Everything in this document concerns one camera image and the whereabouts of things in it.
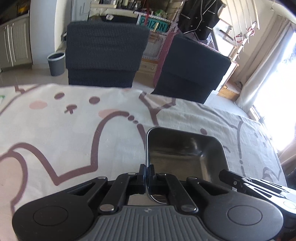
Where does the cartoon bear tablecloth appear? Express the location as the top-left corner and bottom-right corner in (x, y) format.
(1, 84), (286, 240)

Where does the right dark blue chair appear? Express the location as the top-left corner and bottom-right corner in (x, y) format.
(152, 34), (231, 104)

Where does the dark blue chair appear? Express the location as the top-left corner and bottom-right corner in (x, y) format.
(152, 34), (231, 104)
(65, 21), (150, 88)

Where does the pink cushion chair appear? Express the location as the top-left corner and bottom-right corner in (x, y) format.
(154, 33), (231, 90)

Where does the left dark blue chair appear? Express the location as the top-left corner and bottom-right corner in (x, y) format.
(65, 21), (150, 88)

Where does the grey trash bin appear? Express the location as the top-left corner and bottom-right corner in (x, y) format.
(47, 52), (65, 76)

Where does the teal poizon sign box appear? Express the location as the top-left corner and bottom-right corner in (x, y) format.
(137, 13), (176, 35)

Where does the green white packet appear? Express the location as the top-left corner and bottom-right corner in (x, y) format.
(0, 95), (5, 104)

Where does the black vest on hanger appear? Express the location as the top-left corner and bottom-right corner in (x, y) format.
(178, 0), (227, 40)

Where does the wooden staircase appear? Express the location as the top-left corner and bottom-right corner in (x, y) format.
(208, 0), (278, 70)

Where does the grey kitchen cabinet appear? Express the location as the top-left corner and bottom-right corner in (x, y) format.
(1, 14), (32, 69)

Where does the beige window curtain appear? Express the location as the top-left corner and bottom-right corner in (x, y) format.
(235, 16), (295, 112)

